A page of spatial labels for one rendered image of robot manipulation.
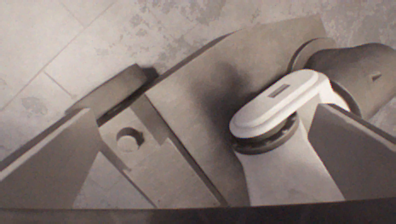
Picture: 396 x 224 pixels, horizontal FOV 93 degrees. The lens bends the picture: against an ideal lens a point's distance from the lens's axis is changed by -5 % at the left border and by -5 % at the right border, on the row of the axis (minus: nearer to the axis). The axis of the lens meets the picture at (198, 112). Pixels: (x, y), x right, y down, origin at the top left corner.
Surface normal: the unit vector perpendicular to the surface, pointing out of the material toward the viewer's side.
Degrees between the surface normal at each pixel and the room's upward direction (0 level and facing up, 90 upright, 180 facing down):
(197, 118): 0
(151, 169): 0
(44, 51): 0
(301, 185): 90
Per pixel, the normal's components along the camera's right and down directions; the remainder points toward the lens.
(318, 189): -0.52, -0.78
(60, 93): 0.26, 0.23
